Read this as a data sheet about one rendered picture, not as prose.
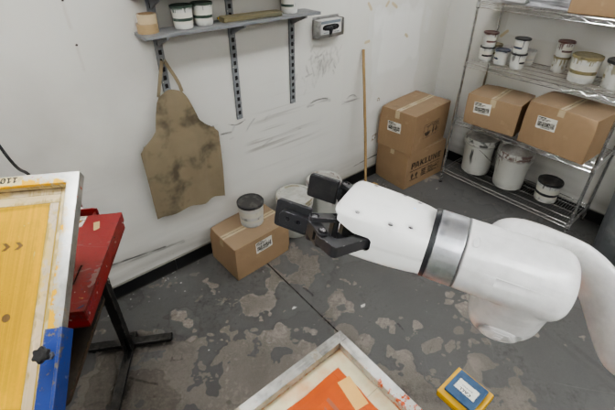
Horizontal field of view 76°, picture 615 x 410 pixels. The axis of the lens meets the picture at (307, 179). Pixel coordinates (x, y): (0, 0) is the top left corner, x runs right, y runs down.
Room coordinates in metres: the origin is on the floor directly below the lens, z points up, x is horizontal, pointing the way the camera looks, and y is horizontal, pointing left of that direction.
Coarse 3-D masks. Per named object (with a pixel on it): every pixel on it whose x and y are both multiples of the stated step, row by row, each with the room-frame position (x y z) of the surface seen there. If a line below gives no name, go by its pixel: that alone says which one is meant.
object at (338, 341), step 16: (336, 336) 0.89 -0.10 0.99; (320, 352) 0.83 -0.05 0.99; (352, 352) 0.83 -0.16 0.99; (304, 368) 0.77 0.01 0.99; (368, 368) 0.77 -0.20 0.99; (272, 384) 0.71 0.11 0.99; (288, 384) 0.72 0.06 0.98; (384, 384) 0.71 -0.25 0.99; (256, 400) 0.66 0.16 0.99; (272, 400) 0.68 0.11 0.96; (400, 400) 0.66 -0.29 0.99
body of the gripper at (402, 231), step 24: (360, 192) 0.36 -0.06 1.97; (384, 192) 0.37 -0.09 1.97; (360, 216) 0.31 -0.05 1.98; (384, 216) 0.32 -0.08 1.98; (408, 216) 0.32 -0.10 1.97; (432, 216) 0.33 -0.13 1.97; (384, 240) 0.29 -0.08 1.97; (408, 240) 0.29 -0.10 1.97; (432, 240) 0.29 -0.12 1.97; (384, 264) 0.29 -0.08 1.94; (408, 264) 0.28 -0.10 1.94
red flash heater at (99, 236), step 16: (96, 208) 1.49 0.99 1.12; (80, 224) 1.38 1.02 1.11; (96, 224) 1.38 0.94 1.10; (112, 224) 1.38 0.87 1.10; (80, 240) 1.28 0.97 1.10; (96, 240) 1.28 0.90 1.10; (112, 240) 1.29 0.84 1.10; (80, 256) 1.18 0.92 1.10; (96, 256) 1.18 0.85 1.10; (112, 256) 1.24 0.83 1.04; (80, 272) 1.09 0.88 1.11; (96, 272) 1.09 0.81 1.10; (80, 288) 1.01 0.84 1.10; (96, 288) 1.03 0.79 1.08; (80, 304) 0.94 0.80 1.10; (96, 304) 1.00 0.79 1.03; (80, 320) 0.91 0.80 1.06
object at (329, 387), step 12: (336, 372) 0.77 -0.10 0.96; (324, 384) 0.73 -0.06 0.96; (336, 384) 0.73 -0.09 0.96; (312, 396) 0.69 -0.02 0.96; (324, 396) 0.69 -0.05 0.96; (336, 396) 0.69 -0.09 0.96; (288, 408) 0.66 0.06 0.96; (300, 408) 0.66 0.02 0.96; (312, 408) 0.66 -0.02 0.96; (348, 408) 0.66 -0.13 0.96; (360, 408) 0.66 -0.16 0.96; (372, 408) 0.66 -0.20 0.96
